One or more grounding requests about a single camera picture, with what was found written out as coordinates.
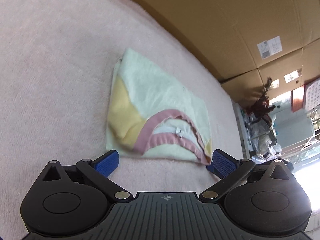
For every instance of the pale green yellow t-shirt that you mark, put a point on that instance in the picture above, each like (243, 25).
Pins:
(152, 115)

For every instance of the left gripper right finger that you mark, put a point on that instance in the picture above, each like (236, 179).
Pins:
(230, 171)

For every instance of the dark red potted plant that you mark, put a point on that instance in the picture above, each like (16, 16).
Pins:
(262, 106)

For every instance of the cluttered white side table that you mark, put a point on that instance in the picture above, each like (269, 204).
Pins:
(258, 138)

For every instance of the large cardboard box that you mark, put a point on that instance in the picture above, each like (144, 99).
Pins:
(223, 34)

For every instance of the white shipping label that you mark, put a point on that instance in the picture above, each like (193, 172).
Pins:
(270, 47)

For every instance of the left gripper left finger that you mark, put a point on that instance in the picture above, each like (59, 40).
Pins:
(96, 172)

